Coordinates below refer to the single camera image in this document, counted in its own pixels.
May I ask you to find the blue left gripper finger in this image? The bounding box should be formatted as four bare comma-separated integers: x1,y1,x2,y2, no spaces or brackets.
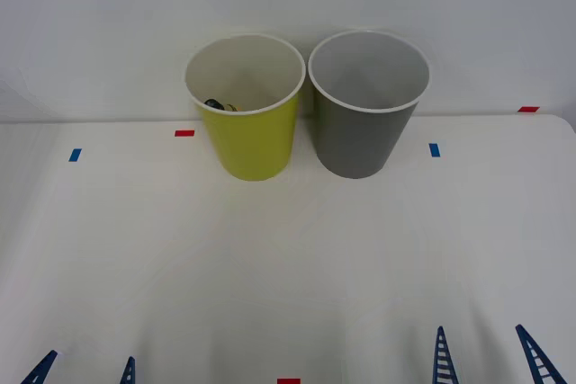
20,349,59,384
118,355,137,384

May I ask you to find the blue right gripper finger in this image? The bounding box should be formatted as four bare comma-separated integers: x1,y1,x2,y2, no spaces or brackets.
515,324,568,384
432,326,461,384

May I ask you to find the yellow bottle with black cap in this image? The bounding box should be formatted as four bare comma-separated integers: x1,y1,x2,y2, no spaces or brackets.
202,96,242,112

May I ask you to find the grey plastic bin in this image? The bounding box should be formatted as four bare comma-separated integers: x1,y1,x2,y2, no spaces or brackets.
307,29,431,180

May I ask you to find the yellow-green plastic bin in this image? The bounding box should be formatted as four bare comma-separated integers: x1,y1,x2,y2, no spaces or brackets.
184,32,308,183

